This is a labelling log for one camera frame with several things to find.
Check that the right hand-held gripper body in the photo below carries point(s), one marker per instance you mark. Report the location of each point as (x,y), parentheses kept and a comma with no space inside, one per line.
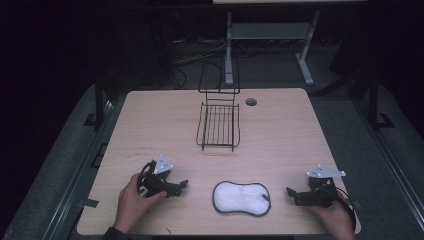
(320,190)

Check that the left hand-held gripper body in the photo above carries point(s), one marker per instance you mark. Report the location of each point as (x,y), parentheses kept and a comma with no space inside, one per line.
(154,180)

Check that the white sponge with black edge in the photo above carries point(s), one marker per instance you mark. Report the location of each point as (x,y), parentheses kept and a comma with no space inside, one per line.
(241,198)

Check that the person's left hand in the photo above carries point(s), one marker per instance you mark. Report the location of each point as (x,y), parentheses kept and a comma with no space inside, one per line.
(135,205)

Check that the person's right hand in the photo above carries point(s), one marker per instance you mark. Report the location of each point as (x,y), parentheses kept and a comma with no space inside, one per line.
(335,221)

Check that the person's left sleeve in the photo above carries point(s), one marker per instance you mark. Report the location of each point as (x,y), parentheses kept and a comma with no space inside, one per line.
(115,234)

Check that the grey metal stand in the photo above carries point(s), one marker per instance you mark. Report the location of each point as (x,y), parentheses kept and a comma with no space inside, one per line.
(270,43)

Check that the black metal frame post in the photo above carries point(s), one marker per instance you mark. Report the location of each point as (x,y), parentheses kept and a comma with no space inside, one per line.
(375,100)
(99,103)

